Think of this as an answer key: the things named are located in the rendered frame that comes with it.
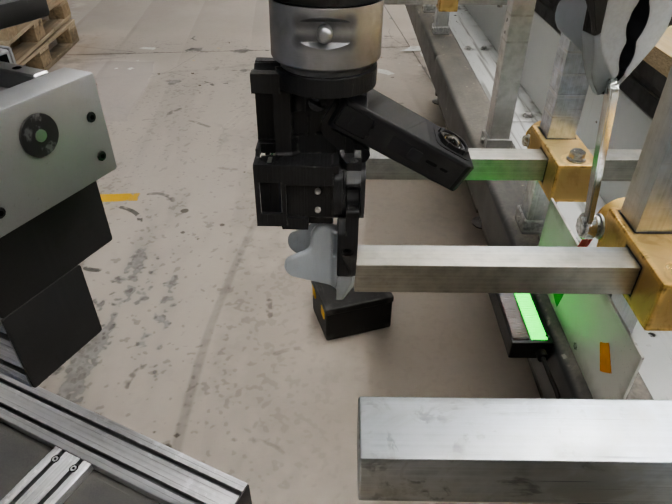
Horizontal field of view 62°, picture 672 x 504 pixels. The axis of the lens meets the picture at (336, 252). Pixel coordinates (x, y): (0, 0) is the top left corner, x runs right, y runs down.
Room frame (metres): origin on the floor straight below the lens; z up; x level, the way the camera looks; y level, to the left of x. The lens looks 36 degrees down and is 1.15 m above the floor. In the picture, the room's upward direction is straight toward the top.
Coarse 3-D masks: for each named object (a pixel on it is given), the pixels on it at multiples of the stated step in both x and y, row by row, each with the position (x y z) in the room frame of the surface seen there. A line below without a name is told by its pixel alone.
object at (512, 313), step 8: (504, 296) 0.52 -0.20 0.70; (512, 296) 0.52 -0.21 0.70; (504, 304) 0.50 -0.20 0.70; (512, 304) 0.50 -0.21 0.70; (504, 312) 0.49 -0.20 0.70; (512, 312) 0.49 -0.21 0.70; (512, 320) 0.48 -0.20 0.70; (520, 320) 0.48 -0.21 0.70; (512, 328) 0.46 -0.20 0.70; (520, 328) 0.46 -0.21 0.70; (512, 336) 0.45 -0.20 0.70; (520, 336) 0.45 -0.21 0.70; (528, 336) 0.45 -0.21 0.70
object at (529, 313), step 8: (520, 296) 0.52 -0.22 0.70; (528, 296) 0.52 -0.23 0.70; (520, 304) 0.50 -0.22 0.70; (528, 304) 0.50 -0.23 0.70; (528, 312) 0.49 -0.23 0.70; (536, 312) 0.49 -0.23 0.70; (528, 320) 0.48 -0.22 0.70; (536, 320) 0.48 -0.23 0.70; (528, 328) 0.46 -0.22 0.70; (536, 328) 0.46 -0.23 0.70; (536, 336) 0.45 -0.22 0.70; (544, 336) 0.45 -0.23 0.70
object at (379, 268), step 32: (384, 256) 0.39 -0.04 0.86; (416, 256) 0.39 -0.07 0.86; (448, 256) 0.39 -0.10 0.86; (480, 256) 0.39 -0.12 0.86; (512, 256) 0.39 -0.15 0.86; (544, 256) 0.39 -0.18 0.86; (576, 256) 0.39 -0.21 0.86; (608, 256) 0.39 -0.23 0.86; (384, 288) 0.38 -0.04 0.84; (416, 288) 0.38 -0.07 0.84; (448, 288) 0.37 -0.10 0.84; (480, 288) 0.37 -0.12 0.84; (512, 288) 0.37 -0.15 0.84; (544, 288) 0.37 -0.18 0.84; (576, 288) 0.37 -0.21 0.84; (608, 288) 0.37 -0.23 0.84
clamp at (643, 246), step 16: (608, 208) 0.46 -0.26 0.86; (608, 224) 0.44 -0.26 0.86; (624, 224) 0.42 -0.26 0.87; (608, 240) 0.43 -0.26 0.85; (624, 240) 0.41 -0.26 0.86; (640, 240) 0.40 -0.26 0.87; (656, 240) 0.40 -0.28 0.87; (640, 256) 0.38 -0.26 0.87; (656, 256) 0.37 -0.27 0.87; (640, 272) 0.37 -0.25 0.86; (656, 272) 0.35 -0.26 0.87; (640, 288) 0.36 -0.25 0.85; (656, 288) 0.34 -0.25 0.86; (640, 304) 0.35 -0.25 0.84; (656, 304) 0.34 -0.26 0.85; (640, 320) 0.35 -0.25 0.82; (656, 320) 0.34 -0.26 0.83
